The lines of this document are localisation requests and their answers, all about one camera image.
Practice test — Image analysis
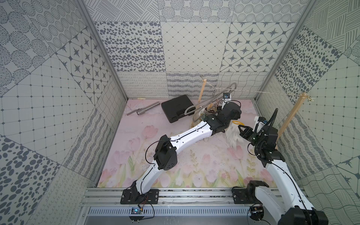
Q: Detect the black flat pad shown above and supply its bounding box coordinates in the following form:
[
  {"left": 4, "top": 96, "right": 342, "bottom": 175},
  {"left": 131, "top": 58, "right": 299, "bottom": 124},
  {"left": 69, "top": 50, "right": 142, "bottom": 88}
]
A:
[{"left": 161, "top": 95, "right": 195, "bottom": 123}]

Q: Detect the grey metal cylinder tool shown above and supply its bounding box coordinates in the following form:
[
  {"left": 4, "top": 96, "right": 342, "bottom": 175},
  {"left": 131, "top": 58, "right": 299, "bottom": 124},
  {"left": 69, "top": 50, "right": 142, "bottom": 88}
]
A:
[{"left": 127, "top": 102, "right": 160, "bottom": 116}]

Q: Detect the small black module right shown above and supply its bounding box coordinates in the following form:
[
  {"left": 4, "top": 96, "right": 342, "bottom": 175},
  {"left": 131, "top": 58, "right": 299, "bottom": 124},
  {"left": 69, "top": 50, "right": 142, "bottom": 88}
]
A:
[{"left": 249, "top": 206, "right": 264, "bottom": 221}]

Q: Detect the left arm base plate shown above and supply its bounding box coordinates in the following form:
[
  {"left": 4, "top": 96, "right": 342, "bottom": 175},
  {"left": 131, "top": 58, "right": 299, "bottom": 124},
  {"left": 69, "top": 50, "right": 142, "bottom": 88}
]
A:
[{"left": 121, "top": 189, "right": 159, "bottom": 205}]

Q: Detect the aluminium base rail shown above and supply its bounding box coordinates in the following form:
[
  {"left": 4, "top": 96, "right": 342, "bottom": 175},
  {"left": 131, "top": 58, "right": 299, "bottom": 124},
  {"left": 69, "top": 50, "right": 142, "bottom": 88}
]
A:
[{"left": 80, "top": 187, "right": 310, "bottom": 207}]

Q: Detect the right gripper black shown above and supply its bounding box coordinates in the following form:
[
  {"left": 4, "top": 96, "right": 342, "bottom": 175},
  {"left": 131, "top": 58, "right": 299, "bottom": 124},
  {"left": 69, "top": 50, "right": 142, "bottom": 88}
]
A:
[{"left": 238, "top": 125, "right": 264, "bottom": 149}]

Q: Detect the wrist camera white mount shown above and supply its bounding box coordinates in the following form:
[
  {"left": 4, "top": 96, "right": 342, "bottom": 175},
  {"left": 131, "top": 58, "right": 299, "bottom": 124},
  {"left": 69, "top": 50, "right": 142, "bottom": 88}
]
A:
[
  {"left": 253, "top": 116, "right": 268, "bottom": 133},
  {"left": 222, "top": 92, "right": 232, "bottom": 108}
]

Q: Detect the wooden drying rack frame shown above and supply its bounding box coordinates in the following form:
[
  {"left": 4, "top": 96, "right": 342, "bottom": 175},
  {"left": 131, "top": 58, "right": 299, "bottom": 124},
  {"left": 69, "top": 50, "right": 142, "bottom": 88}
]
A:
[{"left": 194, "top": 78, "right": 305, "bottom": 138}]

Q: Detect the blue dotted glove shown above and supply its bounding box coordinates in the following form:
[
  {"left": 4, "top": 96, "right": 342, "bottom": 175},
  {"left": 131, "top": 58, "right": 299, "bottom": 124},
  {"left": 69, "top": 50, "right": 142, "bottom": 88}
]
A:
[{"left": 225, "top": 121, "right": 244, "bottom": 149}]

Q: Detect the small circuit board left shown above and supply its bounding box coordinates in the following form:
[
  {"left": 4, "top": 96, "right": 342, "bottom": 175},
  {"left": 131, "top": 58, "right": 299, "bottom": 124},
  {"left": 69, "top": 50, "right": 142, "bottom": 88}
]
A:
[{"left": 129, "top": 207, "right": 144, "bottom": 222}]

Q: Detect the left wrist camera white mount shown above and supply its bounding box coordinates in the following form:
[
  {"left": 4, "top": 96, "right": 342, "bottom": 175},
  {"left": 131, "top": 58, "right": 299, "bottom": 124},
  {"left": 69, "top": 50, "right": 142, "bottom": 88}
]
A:
[{"left": 222, "top": 92, "right": 232, "bottom": 108}]

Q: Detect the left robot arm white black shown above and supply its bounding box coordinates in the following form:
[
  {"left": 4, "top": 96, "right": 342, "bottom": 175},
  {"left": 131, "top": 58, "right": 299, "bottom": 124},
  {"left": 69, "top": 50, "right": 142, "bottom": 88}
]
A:
[{"left": 126, "top": 100, "right": 242, "bottom": 203}]

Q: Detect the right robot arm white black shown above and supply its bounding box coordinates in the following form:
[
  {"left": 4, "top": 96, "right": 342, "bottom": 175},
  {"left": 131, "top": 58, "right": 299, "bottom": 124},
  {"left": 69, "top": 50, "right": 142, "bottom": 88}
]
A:
[{"left": 238, "top": 109, "right": 329, "bottom": 225}]

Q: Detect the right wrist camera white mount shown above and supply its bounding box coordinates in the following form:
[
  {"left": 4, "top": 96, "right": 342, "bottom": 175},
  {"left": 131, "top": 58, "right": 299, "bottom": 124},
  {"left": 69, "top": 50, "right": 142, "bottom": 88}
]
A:
[{"left": 253, "top": 116, "right": 268, "bottom": 133}]

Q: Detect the grey clip hanger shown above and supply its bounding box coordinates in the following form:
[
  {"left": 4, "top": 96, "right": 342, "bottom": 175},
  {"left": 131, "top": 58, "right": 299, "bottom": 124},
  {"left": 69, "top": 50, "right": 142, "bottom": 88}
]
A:
[{"left": 184, "top": 82, "right": 237, "bottom": 115}]

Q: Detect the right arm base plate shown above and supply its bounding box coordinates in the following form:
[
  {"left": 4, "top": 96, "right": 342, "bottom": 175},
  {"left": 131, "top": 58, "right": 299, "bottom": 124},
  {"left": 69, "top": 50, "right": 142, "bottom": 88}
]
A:
[{"left": 231, "top": 187, "right": 261, "bottom": 204}]

